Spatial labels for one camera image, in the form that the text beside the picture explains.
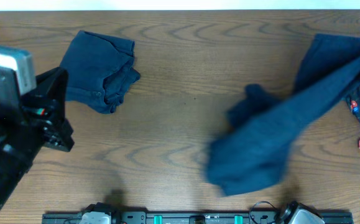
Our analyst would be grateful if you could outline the folded navy shorts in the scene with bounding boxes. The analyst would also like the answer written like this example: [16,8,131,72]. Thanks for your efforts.
[60,30,141,114]

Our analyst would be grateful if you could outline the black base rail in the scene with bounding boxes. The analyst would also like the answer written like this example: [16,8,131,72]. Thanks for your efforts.
[42,210,354,224]

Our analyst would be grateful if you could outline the navy blue shorts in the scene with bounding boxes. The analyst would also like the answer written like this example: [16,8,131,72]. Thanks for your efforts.
[206,34,360,195]

